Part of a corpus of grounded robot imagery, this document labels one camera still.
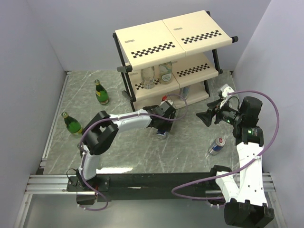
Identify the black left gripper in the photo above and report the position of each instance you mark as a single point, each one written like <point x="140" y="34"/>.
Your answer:
<point x="166" y="126"/>

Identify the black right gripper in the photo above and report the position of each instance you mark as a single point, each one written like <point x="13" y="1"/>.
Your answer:
<point x="206" y="116"/>

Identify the silver blue energy drink can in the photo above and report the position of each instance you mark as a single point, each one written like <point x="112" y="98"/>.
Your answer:
<point x="184" y="91"/>

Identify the clear Chang soda water bottle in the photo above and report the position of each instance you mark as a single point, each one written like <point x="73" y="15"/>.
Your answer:
<point x="147" y="77"/>

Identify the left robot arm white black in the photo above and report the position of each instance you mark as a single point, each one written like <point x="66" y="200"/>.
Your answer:
<point x="100" y="133"/>

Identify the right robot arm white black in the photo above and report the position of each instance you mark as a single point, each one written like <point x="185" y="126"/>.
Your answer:
<point x="246" y="205"/>

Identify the green glass bottle far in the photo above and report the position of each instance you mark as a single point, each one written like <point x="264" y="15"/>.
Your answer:
<point x="101" y="93"/>

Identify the green glass bottle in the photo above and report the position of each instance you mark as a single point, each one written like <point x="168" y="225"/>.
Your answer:
<point x="101" y="93"/>
<point x="72" y="125"/>

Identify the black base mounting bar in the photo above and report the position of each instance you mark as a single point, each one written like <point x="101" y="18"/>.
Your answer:
<point x="143" y="186"/>

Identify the green glass bottle middle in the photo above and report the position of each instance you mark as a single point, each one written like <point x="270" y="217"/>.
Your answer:
<point x="72" y="125"/>

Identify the beige two-tier shelf black frame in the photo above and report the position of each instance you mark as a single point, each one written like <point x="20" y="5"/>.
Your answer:
<point x="189" y="41"/>

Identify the aluminium rail frame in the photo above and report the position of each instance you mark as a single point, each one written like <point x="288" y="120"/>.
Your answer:
<point x="39" y="184"/>

